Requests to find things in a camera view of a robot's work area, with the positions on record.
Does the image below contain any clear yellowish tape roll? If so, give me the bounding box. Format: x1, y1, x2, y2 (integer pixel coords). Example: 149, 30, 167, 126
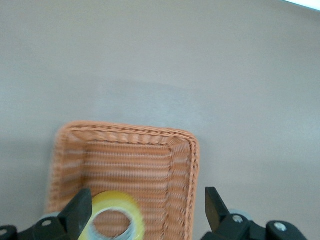
83, 191, 146, 240

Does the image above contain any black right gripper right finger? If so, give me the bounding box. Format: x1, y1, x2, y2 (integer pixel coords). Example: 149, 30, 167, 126
201, 186, 310, 240

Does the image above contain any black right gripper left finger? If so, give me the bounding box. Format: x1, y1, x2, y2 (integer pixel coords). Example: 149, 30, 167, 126
0, 187, 94, 240

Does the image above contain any brown wicker basket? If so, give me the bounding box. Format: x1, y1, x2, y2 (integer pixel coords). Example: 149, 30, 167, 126
44, 121, 201, 240

